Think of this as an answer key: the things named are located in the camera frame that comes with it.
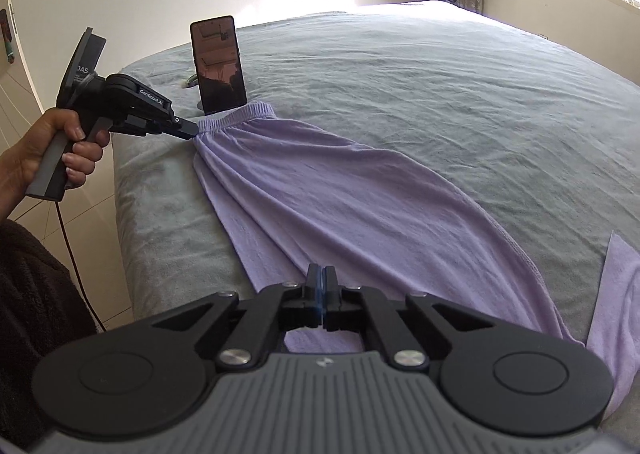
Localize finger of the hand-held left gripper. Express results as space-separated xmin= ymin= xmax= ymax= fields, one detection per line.
xmin=159 ymin=114 xmax=199 ymax=141

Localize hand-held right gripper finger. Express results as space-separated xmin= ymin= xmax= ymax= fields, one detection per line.
xmin=324 ymin=265 xmax=496 ymax=370
xmin=150 ymin=263 xmax=323 ymax=370

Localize purple pants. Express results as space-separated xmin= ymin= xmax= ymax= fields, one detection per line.
xmin=192 ymin=102 xmax=640 ymax=410

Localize person's left forearm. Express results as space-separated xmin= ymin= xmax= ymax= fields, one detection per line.
xmin=0 ymin=193 xmax=22 ymax=225

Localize person's left hand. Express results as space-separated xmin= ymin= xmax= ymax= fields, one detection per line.
xmin=0 ymin=108 xmax=112 ymax=205

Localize phone stand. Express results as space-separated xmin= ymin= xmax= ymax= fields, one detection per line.
xmin=180 ymin=72 xmax=207 ymax=115

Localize black smartphone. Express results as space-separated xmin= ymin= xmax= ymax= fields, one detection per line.
xmin=190 ymin=15 xmax=249 ymax=113

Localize person's dark fleece clothing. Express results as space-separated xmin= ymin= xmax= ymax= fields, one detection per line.
xmin=0 ymin=220 xmax=98 ymax=450

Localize bed with grey sheet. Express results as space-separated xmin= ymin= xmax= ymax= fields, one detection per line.
xmin=112 ymin=0 xmax=640 ymax=454

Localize dark gripper cable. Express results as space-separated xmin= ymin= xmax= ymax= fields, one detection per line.
xmin=56 ymin=199 xmax=108 ymax=335

